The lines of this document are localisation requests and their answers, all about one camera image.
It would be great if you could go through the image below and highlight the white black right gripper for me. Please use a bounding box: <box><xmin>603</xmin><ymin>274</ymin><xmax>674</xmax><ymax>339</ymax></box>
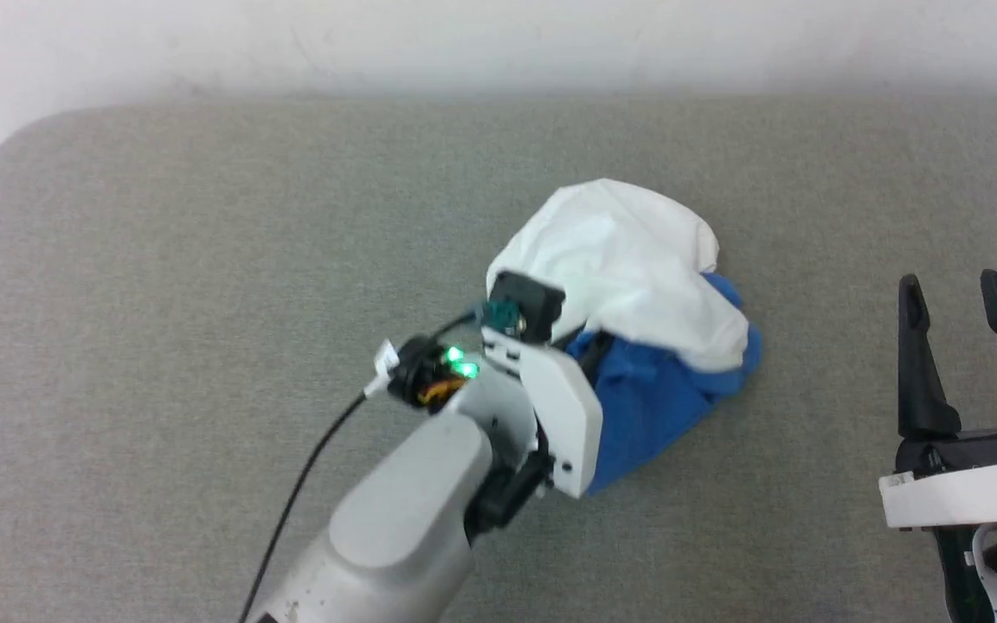
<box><xmin>879</xmin><ymin>270</ymin><xmax>997</xmax><ymax>530</ymax></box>

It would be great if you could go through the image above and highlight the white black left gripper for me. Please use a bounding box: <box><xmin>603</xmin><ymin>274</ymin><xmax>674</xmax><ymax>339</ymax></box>
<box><xmin>375</xmin><ymin>327</ymin><xmax>616</xmax><ymax>500</ymax></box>

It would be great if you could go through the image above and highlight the blue and white t-shirt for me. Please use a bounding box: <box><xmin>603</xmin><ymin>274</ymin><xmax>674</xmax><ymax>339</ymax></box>
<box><xmin>486</xmin><ymin>177</ymin><xmax>763</xmax><ymax>498</ymax></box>

